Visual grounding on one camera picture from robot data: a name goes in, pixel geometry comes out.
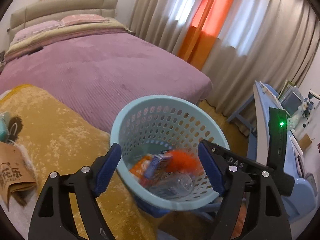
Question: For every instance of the stack of books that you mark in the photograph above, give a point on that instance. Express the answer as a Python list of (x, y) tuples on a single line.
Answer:
[(290, 98)]

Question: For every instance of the orange curtain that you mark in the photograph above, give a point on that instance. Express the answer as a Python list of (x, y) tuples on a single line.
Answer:
[(203, 31)]

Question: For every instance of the beige curtain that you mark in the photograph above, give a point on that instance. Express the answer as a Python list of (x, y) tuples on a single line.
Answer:
[(261, 40)]

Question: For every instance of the clear milk bottle blue cap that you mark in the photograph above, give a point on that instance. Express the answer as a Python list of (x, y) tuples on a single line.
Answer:
[(175, 185)]

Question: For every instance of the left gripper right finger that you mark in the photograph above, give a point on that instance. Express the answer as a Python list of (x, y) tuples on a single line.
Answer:
[(266, 217)]

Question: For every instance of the beige padded headboard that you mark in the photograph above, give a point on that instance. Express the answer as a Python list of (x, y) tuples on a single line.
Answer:
[(55, 10)]

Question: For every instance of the light blue plastic basket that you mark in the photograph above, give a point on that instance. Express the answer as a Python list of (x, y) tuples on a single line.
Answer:
[(154, 123)]

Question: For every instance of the brown paper bag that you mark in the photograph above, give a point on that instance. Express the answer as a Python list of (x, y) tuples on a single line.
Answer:
[(17, 173)]

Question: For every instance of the light blue desk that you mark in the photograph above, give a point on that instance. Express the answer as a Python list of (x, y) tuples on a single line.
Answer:
[(303, 199)]

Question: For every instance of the orange plastic bag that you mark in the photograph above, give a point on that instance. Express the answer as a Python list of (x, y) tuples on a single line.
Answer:
[(181, 161)]

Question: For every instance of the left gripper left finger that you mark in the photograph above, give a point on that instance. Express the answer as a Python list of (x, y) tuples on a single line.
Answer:
[(64, 195)]

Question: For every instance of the blue red tiger box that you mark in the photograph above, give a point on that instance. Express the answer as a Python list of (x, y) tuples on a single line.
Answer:
[(156, 170)]

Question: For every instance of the purple pillow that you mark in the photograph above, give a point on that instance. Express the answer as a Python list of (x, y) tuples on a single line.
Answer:
[(36, 29)]

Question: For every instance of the bed with purple cover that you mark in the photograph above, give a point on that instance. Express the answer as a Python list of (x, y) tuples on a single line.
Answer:
[(97, 68)]

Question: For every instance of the pink pillow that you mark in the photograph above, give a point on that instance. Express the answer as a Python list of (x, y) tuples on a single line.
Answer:
[(82, 19)]

